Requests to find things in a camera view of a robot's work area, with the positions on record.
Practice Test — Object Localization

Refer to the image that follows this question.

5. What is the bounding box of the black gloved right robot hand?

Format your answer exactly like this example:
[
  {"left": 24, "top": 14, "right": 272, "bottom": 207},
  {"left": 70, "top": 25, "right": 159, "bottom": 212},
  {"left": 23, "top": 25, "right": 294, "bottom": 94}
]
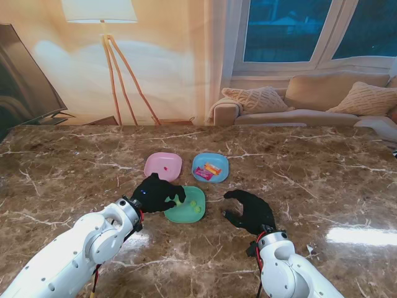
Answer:
[{"left": 223, "top": 189, "right": 276, "bottom": 235}]

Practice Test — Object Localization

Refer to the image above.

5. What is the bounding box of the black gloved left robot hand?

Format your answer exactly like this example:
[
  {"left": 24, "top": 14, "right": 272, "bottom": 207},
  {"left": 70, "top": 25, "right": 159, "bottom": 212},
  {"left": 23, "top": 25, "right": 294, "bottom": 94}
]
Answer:
[{"left": 130, "top": 173, "right": 187, "bottom": 215}]

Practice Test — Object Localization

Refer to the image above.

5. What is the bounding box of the pink candy bar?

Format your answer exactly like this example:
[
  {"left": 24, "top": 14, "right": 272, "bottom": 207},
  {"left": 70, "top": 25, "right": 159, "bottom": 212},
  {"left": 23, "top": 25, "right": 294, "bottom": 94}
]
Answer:
[{"left": 194, "top": 166, "right": 214, "bottom": 181}]

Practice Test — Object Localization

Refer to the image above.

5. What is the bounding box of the orange candy bar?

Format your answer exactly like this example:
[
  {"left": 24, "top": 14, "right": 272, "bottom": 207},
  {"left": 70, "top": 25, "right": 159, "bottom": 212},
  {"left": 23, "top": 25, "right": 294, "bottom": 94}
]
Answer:
[{"left": 203, "top": 163, "right": 223, "bottom": 175}]

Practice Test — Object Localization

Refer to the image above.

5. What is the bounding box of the pink square plastic dish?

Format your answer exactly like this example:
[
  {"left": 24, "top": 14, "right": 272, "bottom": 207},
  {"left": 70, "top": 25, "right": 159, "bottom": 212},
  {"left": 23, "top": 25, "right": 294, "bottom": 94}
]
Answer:
[{"left": 143, "top": 151, "right": 183, "bottom": 183}]

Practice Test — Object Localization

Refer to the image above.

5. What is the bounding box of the green square plastic dish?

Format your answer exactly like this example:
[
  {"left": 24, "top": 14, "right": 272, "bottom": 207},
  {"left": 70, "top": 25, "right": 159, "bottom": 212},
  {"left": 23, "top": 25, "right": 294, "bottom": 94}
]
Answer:
[{"left": 163, "top": 186, "right": 207, "bottom": 224}]

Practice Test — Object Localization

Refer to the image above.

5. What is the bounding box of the blue square plastic dish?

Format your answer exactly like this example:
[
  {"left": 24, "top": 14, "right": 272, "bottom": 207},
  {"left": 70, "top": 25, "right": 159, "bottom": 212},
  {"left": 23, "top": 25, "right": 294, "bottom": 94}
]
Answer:
[{"left": 191, "top": 152, "right": 230, "bottom": 184}]

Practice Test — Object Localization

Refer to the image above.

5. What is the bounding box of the wooden low cabinet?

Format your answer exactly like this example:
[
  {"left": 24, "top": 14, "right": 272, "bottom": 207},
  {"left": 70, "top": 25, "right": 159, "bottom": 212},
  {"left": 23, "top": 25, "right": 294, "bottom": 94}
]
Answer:
[{"left": 40, "top": 115, "right": 119, "bottom": 126}]

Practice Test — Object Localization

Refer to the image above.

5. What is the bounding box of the cream knitted cushion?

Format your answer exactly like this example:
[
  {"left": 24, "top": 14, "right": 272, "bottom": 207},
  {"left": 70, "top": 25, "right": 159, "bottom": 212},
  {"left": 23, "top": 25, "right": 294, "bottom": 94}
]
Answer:
[
  {"left": 326, "top": 81, "right": 397, "bottom": 116},
  {"left": 221, "top": 86, "right": 290, "bottom": 115}
]

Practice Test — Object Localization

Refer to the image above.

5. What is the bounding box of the beige sofa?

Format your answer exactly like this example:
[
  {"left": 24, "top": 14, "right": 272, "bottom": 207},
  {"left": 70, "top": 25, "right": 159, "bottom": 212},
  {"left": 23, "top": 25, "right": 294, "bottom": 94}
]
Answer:
[{"left": 207, "top": 70, "right": 397, "bottom": 147}]

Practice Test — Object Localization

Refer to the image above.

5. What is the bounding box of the flat screen television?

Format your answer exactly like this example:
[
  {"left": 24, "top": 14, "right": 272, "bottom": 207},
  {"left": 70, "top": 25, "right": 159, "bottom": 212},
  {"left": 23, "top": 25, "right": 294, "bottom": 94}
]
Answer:
[{"left": 0, "top": 23, "right": 77, "bottom": 131}]

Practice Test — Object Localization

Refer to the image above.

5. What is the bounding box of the white framed window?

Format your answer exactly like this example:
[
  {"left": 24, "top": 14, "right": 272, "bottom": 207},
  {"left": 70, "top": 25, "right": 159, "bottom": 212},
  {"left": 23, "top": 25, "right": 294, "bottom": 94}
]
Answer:
[{"left": 232, "top": 0, "right": 397, "bottom": 74}]

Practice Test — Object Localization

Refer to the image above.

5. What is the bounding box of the wooden tripod floor lamp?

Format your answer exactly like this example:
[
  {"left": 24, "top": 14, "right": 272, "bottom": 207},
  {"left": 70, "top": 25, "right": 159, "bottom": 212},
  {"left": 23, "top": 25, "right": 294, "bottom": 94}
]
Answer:
[{"left": 61, "top": 0, "right": 162, "bottom": 127}]

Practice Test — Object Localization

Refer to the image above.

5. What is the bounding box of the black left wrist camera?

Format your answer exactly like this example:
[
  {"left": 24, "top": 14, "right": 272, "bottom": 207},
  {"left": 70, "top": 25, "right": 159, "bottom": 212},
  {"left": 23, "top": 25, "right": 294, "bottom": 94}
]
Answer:
[{"left": 122, "top": 215, "right": 144, "bottom": 238}]

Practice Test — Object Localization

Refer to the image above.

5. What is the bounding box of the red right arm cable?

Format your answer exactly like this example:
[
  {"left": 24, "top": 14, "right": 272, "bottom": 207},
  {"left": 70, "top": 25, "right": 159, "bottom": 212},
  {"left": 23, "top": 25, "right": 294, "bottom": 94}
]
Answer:
[{"left": 254, "top": 232, "right": 266, "bottom": 270}]

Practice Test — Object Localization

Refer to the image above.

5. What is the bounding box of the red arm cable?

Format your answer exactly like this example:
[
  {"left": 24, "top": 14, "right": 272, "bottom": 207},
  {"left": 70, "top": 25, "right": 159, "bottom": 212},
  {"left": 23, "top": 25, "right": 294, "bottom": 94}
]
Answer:
[
  {"left": 91, "top": 263, "right": 103, "bottom": 294},
  {"left": 254, "top": 232, "right": 266, "bottom": 270}
]

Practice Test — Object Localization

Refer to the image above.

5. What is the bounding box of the red left arm cable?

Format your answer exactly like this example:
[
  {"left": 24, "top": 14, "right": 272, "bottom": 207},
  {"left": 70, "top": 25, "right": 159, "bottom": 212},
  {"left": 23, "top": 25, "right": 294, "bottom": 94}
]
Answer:
[{"left": 91, "top": 263, "right": 103, "bottom": 294}]

